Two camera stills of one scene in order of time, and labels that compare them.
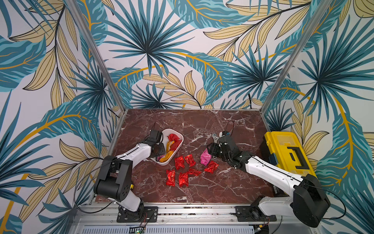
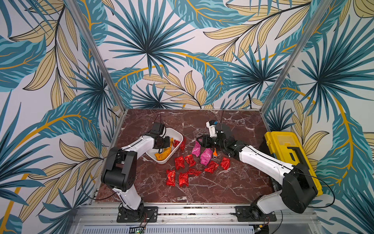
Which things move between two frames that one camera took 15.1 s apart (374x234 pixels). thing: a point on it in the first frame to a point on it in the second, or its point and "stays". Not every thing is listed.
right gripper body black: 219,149 to 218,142
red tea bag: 183,179 stays
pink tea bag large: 205,157 stays
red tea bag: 194,171 stays
